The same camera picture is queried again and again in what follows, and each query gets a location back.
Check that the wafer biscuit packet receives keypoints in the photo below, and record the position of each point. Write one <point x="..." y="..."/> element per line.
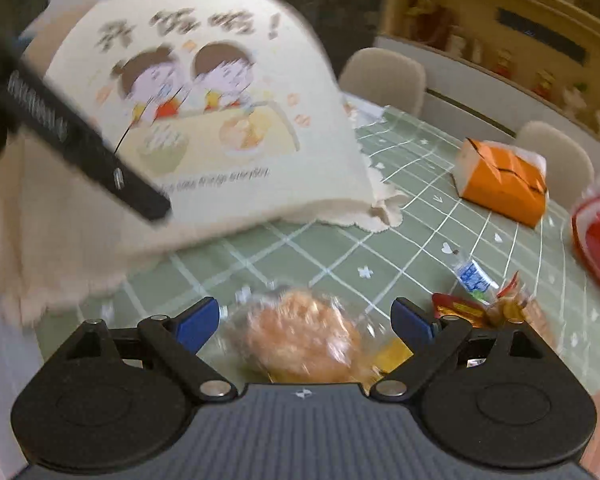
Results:
<point x="475" y="281"/>

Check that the green checked tablecloth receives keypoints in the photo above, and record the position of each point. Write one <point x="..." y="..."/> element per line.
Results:
<point x="413" y="260"/>

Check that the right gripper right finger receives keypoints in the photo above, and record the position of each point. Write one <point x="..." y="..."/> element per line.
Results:
<point x="432" y="341"/>

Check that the dark red snack bag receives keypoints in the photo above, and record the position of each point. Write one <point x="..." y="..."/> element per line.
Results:
<point x="513" y="303"/>

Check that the cream cartoon tote bag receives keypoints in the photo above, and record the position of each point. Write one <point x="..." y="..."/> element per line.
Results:
<point x="230" y="107"/>

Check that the yellow gold snack packet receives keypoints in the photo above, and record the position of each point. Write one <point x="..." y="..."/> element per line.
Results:
<point x="391" y="355"/>

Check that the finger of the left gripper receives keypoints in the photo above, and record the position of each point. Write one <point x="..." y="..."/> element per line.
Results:
<point x="26" y="100"/>

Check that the beige dining chair left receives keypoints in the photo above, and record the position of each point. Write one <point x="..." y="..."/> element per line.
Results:
<point x="385" y="78"/>

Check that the round golden pastry packet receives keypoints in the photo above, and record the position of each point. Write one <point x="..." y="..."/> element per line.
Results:
<point x="293" y="334"/>

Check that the orange tissue box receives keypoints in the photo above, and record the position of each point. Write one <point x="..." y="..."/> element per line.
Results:
<point x="502" y="179"/>

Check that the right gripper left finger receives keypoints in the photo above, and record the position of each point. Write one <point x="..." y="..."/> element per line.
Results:
<point x="176" y="341"/>

